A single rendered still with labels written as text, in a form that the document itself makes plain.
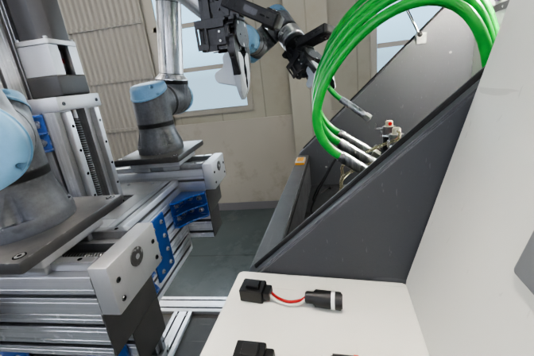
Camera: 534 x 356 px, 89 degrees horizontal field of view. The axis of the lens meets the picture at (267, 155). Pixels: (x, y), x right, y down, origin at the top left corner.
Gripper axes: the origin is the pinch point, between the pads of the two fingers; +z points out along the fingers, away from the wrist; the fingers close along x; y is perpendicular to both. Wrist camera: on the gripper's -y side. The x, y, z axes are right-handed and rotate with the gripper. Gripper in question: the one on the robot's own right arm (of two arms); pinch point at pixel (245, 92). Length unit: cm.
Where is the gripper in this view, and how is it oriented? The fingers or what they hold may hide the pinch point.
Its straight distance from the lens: 56.7
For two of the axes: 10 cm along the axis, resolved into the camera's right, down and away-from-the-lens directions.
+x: -2.3, 3.0, -9.3
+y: -9.7, 0.4, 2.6
